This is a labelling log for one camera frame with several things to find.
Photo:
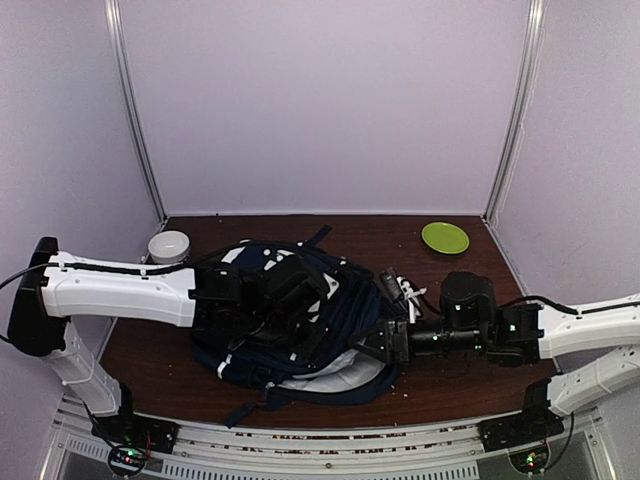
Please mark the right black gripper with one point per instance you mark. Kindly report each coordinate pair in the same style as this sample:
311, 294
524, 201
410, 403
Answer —
394, 342

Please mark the white patterned bowl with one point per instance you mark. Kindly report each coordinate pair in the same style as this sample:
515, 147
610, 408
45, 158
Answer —
169, 247

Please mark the left aluminium frame post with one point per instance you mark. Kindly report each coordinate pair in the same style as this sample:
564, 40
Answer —
133, 118

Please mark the navy blue backpack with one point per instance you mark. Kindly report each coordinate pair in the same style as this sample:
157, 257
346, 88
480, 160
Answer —
339, 374

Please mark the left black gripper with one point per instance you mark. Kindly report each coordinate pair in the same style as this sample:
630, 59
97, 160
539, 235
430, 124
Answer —
300, 347

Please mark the right aluminium frame post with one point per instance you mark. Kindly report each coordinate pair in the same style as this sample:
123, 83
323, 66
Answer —
523, 93

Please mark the aluminium frame post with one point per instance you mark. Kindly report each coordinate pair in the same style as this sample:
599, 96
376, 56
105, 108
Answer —
133, 118
523, 93

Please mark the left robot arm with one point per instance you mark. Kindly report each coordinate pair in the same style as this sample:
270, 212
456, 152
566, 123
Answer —
57, 286

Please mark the front aluminium rail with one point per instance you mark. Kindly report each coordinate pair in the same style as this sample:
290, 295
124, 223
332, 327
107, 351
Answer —
445, 450

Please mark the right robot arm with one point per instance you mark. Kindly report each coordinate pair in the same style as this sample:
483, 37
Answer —
522, 331

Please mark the green plate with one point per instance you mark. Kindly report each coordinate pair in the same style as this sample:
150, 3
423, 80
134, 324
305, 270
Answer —
445, 238

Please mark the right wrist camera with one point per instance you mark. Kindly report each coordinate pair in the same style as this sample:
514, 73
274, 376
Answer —
404, 293

